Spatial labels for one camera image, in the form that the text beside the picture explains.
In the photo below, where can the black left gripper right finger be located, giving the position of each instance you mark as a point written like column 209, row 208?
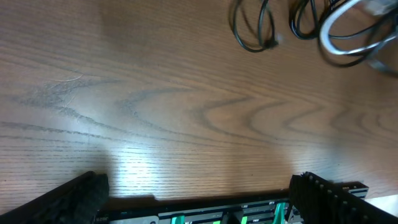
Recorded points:
column 319, row 201

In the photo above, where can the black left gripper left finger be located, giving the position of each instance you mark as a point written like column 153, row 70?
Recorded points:
column 74, row 202

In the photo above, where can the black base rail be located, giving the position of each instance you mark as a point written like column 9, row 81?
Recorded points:
column 259, row 209

